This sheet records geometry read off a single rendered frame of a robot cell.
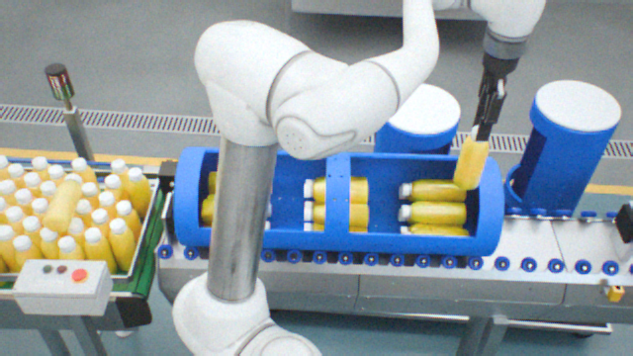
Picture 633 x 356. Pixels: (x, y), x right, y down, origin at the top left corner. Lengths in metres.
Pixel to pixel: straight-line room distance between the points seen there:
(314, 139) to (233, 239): 0.36
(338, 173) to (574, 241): 0.79
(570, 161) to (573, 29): 2.66
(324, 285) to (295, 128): 1.06
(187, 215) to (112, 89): 2.52
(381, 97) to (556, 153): 1.49
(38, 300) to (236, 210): 0.75
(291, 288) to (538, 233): 0.78
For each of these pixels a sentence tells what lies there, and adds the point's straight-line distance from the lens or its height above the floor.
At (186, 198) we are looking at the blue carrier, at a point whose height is 1.19.
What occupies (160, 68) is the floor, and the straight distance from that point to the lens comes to 4.21.
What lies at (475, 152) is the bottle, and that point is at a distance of 1.53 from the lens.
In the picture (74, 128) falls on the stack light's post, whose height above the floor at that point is 1.04.
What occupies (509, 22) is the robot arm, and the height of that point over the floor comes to 1.74.
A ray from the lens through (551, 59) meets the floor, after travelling 4.53.
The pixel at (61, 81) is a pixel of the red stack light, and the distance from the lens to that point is 2.06.
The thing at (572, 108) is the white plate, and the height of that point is 1.04.
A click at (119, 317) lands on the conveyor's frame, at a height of 0.81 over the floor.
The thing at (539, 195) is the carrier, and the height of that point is 0.70.
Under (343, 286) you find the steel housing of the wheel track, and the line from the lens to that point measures 1.84.
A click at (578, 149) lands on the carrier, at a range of 2.31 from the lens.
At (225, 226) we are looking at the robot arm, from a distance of 1.11.
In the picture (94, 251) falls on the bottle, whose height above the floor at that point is 1.03.
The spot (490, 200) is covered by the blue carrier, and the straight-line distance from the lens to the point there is 1.66.
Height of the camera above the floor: 2.38
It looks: 45 degrees down
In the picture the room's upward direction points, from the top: 1 degrees clockwise
